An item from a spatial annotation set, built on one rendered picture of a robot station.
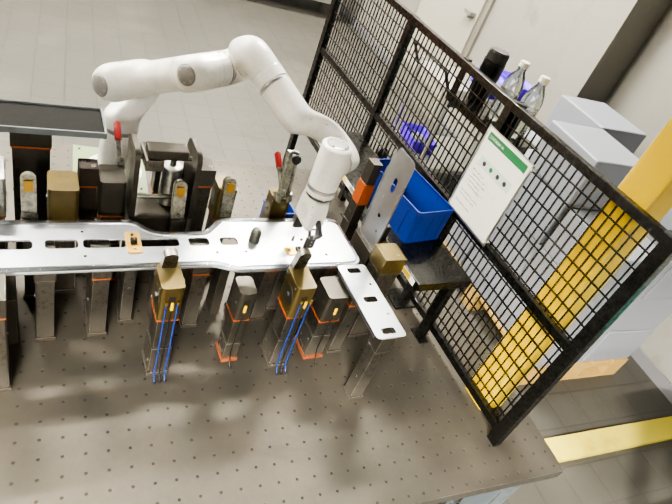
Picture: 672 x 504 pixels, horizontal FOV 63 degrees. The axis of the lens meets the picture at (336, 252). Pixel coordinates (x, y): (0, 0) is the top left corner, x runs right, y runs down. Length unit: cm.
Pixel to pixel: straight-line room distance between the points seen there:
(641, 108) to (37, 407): 374
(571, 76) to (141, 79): 308
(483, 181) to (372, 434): 85
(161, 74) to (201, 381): 90
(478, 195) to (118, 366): 119
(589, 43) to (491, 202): 255
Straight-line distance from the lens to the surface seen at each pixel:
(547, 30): 489
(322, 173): 146
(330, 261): 167
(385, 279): 174
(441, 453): 177
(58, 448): 153
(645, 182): 152
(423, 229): 184
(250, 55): 153
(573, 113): 357
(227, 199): 171
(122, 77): 187
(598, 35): 417
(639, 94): 421
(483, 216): 180
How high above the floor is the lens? 202
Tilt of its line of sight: 37 degrees down
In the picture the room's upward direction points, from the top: 23 degrees clockwise
